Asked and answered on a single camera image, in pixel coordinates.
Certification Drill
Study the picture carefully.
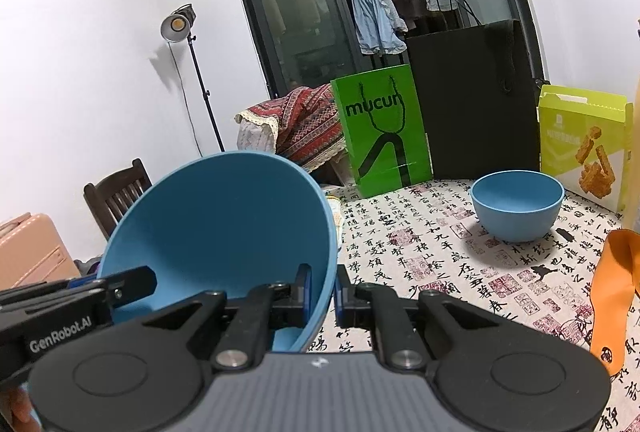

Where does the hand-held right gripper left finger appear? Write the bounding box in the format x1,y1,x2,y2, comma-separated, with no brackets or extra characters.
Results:
142,263,312,374

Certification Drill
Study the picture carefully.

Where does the green paper bag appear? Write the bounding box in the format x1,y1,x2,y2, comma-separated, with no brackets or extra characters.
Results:
330,64,433,199

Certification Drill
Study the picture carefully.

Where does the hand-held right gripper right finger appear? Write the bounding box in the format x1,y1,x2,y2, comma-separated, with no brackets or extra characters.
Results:
334,264,502,374

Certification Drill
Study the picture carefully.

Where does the blue bowl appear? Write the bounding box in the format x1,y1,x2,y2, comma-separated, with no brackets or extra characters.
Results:
470,170,565,243
95,151,342,354

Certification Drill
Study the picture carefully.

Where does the red patterned blanket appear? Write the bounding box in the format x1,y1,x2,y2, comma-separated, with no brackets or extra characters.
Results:
236,83,347,173

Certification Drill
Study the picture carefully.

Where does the pink ribbed suitcase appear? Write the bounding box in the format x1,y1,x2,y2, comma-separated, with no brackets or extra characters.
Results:
0,213,81,293

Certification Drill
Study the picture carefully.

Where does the black light stand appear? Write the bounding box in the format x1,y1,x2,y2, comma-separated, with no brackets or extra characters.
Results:
187,34,227,153

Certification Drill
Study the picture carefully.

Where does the black paper bag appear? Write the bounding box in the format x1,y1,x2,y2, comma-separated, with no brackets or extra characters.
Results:
404,0,542,180

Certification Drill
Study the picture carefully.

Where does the dark wooden chair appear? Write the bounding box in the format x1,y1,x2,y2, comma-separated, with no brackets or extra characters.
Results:
83,158,153,240

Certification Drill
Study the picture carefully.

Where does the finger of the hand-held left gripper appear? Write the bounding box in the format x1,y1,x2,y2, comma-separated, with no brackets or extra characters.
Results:
107,266,157,308
66,274,109,289

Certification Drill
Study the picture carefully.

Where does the beige chair cover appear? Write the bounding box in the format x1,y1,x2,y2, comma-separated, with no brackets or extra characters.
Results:
307,152,358,188

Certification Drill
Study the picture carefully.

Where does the lime green snack box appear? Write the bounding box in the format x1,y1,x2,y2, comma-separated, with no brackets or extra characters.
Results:
537,84,635,214

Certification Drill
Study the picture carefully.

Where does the person's left hand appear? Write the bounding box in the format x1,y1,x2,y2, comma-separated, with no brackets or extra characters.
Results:
0,386,42,432

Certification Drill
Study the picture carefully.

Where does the studio lamp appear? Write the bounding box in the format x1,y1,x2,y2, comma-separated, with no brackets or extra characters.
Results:
160,3,197,44

